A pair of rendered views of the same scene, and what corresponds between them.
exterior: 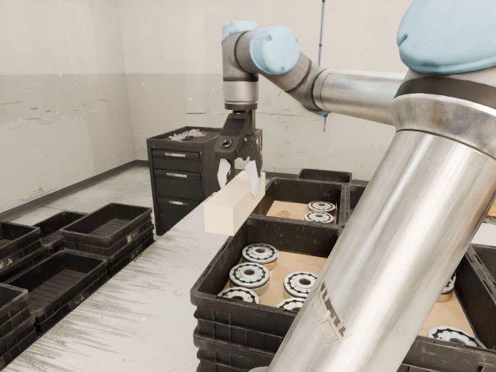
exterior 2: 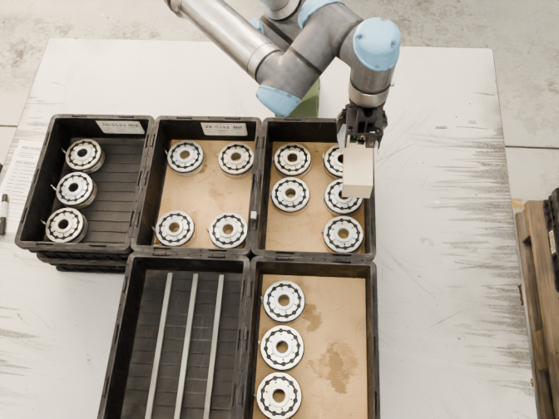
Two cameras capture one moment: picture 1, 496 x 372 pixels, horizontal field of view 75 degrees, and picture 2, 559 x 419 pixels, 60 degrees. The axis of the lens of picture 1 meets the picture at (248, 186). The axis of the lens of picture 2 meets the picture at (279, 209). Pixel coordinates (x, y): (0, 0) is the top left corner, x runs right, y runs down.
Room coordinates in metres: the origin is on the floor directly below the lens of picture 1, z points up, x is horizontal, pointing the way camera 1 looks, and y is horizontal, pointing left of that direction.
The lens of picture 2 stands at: (1.25, -0.24, 2.04)
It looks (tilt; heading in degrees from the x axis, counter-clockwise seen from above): 66 degrees down; 174
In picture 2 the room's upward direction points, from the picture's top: 8 degrees counter-clockwise
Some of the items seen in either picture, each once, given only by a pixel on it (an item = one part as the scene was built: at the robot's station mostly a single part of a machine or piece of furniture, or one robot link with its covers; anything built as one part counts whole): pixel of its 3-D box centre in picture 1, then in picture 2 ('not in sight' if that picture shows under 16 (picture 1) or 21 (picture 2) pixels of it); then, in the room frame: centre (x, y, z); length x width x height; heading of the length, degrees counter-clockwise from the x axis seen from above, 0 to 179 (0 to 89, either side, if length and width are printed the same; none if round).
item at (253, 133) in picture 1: (242, 130); (364, 115); (0.72, 0.01, 1.23); 0.09 x 0.08 x 0.12; 162
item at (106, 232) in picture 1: (114, 254); not in sight; (1.62, 0.76, 0.37); 0.40 x 0.30 x 0.45; 162
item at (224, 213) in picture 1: (238, 198); (358, 144); (0.70, 0.02, 1.08); 0.24 x 0.06 x 0.06; 162
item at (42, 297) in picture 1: (57, 308); not in sight; (1.24, 0.88, 0.31); 0.40 x 0.30 x 0.34; 162
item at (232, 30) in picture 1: (241, 52); (373, 55); (0.71, 0.01, 1.39); 0.09 x 0.08 x 0.11; 28
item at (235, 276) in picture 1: (249, 274); (343, 195); (0.72, 0.00, 0.86); 0.10 x 0.10 x 0.01
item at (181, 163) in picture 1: (196, 187); not in sight; (2.51, 0.42, 0.45); 0.60 x 0.45 x 0.90; 162
